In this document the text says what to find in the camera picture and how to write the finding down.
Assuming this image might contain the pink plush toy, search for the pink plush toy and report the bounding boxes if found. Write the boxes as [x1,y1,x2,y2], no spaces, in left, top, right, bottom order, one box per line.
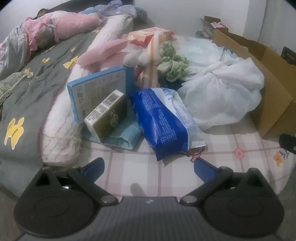
[77,38,152,70]

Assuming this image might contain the orange striped towel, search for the orange striped towel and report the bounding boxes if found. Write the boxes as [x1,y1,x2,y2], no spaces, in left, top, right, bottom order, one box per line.
[135,31,167,87]

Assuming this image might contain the small cardboard box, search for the small cardboard box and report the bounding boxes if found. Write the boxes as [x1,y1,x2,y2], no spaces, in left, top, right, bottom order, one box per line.
[199,16,229,39]

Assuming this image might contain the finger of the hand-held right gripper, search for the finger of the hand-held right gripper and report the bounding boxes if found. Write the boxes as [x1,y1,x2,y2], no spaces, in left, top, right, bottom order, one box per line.
[279,134,296,154]

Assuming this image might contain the light blue towel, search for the light blue towel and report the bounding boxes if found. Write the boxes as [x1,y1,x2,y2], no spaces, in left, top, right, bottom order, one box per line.
[82,116,142,149]

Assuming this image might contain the grey quilt with yellow flowers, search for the grey quilt with yellow flowers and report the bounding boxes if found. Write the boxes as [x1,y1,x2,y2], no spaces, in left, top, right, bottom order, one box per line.
[0,30,109,197]

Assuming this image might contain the blue white wet wipes packet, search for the blue white wet wipes packet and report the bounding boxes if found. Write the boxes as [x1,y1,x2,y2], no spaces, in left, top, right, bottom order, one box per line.
[130,88,206,162]

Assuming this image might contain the white plastic bag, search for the white plastic bag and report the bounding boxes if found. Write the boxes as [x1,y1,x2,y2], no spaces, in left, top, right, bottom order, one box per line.
[177,38,265,130]

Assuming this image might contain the gold tissue pack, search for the gold tissue pack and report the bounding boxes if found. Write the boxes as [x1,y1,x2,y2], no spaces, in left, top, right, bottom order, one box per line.
[84,90,127,143]

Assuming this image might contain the grey cloth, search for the grey cloth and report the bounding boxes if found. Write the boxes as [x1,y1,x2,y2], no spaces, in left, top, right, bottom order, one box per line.
[134,7,148,22]

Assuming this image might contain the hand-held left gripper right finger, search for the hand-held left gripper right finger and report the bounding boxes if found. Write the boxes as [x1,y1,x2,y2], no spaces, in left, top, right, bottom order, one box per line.
[179,159,269,205]

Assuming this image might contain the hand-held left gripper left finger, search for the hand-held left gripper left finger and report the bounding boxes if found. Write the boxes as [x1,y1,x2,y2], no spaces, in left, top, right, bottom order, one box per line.
[32,157,118,205]

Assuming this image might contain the purple clothing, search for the purple clothing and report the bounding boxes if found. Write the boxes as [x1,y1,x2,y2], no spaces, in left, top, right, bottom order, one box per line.
[79,0,138,18]

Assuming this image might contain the large cardboard box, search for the large cardboard box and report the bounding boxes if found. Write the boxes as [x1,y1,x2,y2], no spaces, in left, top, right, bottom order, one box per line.
[212,29,296,139]

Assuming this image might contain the green fluffy cloth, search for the green fluffy cloth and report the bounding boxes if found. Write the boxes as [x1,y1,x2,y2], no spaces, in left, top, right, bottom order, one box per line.
[157,40,189,82]

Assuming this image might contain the blue printed plastic bag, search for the blue printed plastic bag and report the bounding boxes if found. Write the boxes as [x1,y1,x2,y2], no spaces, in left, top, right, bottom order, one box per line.
[162,80,185,91]

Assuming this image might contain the black box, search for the black box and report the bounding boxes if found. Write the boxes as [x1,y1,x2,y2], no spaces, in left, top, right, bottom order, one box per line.
[281,46,296,64]

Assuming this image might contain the orange pink tissue packet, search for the orange pink tissue packet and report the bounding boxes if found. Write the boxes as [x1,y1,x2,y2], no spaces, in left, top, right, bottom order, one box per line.
[127,27,174,48]

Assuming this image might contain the blue cardboard carton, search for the blue cardboard carton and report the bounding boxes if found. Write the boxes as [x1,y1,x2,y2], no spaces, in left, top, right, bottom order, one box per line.
[67,66,134,123]

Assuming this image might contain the white knitted blanket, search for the white knitted blanket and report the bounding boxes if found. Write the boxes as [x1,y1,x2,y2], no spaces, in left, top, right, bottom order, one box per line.
[42,15,134,166]

